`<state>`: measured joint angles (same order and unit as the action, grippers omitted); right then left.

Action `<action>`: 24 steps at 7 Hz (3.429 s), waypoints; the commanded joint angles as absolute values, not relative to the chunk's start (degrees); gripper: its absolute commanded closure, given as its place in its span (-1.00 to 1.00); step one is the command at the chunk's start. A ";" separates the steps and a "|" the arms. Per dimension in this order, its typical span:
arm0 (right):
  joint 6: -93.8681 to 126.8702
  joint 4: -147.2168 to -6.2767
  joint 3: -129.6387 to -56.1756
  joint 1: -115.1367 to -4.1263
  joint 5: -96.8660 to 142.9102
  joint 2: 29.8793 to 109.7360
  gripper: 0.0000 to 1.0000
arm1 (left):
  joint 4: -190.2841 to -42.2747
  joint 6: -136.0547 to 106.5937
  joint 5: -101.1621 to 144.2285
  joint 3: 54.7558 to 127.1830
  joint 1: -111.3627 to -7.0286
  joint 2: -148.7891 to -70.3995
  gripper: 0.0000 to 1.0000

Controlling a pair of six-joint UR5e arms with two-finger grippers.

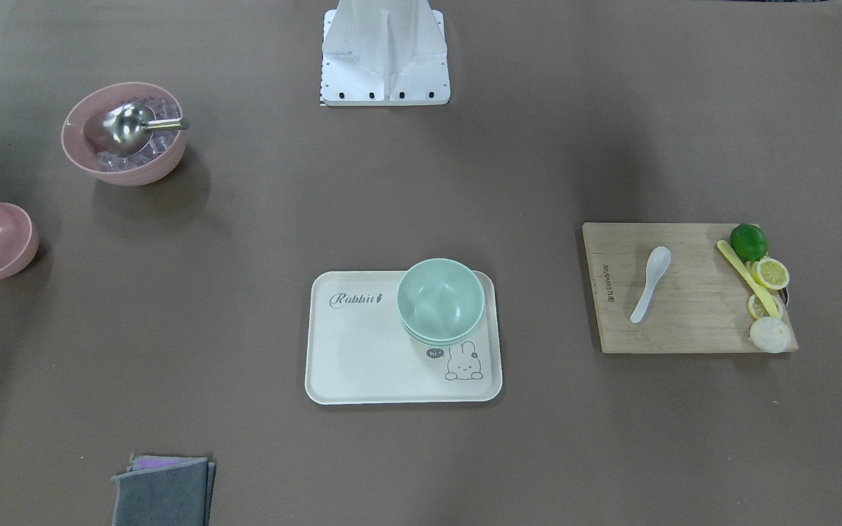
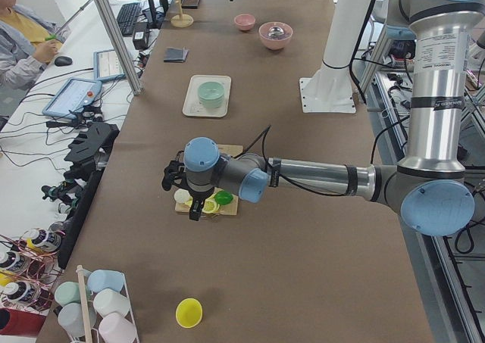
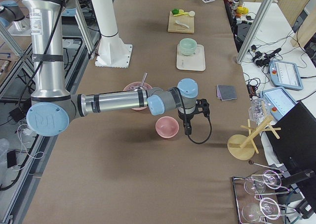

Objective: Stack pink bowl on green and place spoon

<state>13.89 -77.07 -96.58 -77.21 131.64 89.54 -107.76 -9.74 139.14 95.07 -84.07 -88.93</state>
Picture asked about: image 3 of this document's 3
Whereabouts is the yellow plastic knife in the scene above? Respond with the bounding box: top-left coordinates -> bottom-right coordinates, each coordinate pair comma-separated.
173,12 -> 189,17

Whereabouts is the black wire glass rack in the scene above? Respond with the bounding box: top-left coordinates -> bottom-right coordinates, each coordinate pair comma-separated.
232,168 -> 296,224

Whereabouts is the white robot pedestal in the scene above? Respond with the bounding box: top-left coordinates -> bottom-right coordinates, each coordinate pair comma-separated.
91,0 -> 133,68

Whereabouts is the grey folded cloth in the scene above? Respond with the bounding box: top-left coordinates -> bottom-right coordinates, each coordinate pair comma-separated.
216,85 -> 237,101

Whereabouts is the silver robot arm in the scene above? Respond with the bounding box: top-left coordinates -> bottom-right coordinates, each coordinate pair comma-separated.
22,0 -> 210,136
0,0 -> 25,27

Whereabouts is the white garlic bulb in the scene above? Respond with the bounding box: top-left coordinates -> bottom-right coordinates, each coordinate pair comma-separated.
189,11 -> 195,17

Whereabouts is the wine glass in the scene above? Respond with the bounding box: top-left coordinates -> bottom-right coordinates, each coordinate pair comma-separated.
241,197 -> 281,224
244,170 -> 281,195

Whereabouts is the green bowl stack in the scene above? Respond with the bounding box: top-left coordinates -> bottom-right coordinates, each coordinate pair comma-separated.
179,38 -> 197,56

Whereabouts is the black monitor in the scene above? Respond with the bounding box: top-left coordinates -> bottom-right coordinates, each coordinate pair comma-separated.
266,102 -> 316,172

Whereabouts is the blue teach pendant near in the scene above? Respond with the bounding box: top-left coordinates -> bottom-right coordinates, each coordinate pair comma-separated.
260,87 -> 297,121

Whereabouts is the wooden mug tree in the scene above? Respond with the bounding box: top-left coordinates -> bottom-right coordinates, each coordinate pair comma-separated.
227,102 -> 282,161

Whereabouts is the white ceramic spoon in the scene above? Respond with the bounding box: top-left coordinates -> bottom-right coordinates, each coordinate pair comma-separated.
175,20 -> 190,29

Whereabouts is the small pink bowl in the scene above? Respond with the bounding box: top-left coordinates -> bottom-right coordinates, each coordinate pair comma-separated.
155,116 -> 179,138

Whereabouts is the wine glass upper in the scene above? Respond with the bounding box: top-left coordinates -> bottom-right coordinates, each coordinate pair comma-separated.
244,170 -> 281,195

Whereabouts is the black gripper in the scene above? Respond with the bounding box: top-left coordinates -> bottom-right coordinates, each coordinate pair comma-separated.
178,99 -> 210,120

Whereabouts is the cream rabbit tray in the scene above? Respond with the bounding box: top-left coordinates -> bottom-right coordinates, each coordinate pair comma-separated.
176,44 -> 206,72

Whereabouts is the purple folded cloth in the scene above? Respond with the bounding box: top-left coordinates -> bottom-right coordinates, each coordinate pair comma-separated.
216,88 -> 222,100

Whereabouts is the pink bowl with ice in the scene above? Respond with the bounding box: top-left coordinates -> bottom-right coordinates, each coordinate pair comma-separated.
123,82 -> 153,111

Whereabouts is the blue teach pendant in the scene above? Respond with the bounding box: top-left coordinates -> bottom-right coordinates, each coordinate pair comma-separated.
269,60 -> 304,90
260,87 -> 297,121

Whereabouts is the green lime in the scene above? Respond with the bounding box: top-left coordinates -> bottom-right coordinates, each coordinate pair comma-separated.
172,8 -> 179,15

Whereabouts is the wooden cutting board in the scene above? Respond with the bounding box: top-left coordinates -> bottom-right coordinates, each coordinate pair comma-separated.
167,12 -> 195,34

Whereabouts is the wine glass lower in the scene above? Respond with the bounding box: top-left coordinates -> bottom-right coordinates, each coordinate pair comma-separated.
241,197 -> 281,224

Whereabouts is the blue teach pendant far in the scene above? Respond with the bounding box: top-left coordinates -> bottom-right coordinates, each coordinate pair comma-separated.
269,60 -> 304,90

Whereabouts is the aluminium frame post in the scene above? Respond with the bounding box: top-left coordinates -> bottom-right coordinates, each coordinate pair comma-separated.
236,0 -> 273,64

